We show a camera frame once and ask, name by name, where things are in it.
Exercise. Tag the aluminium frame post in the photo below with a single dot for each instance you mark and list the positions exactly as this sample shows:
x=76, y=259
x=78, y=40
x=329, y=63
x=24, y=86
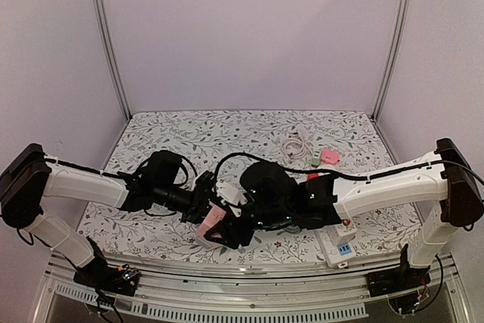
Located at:
x=110, y=55
x=391, y=59

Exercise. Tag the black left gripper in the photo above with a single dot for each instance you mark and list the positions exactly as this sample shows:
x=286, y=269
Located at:
x=200, y=205

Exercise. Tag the left aluminium frame post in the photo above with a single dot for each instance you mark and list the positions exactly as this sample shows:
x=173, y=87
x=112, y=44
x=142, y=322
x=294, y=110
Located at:
x=110, y=55

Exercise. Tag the aluminium front rail base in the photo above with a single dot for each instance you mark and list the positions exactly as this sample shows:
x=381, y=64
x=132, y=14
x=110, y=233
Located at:
x=170, y=291

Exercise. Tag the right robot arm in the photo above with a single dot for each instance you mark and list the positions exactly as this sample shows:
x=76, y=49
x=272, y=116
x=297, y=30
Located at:
x=442, y=177

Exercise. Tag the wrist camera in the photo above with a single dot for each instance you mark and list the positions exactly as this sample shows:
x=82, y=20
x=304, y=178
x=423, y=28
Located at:
x=161, y=169
x=262, y=182

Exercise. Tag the pink flat plug adapter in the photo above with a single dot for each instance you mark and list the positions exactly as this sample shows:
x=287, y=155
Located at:
x=330, y=157

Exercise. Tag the right aluminium frame post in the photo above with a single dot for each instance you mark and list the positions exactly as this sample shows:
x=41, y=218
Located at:
x=391, y=59

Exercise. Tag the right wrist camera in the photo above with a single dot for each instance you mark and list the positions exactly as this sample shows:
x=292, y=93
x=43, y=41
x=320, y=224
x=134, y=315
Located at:
x=262, y=182

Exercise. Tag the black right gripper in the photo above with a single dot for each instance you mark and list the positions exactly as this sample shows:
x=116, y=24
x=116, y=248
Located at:
x=244, y=225

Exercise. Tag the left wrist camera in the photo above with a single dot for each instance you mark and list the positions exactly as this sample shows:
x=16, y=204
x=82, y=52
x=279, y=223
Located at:
x=161, y=169

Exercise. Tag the floral patterned table mat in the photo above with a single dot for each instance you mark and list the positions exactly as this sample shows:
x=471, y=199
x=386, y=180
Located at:
x=288, y=137

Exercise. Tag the white cube adapter red flower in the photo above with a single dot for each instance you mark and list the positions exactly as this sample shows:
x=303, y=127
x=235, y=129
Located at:
x=346, y=230

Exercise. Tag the pink cube socket adapter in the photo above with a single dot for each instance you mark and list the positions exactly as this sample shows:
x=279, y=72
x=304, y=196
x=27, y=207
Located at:
x=214, y=215

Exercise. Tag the green usb plug adapter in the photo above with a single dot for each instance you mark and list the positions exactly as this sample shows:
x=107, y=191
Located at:
x=316, y=158

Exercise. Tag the long white power strip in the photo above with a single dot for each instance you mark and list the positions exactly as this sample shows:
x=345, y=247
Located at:
x=337, y=253

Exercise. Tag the red cube socket adapter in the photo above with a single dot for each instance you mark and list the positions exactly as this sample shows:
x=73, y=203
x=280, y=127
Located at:
x=313, y=176

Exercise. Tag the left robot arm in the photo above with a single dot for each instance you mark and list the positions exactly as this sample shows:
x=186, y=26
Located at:
x=33, y=176

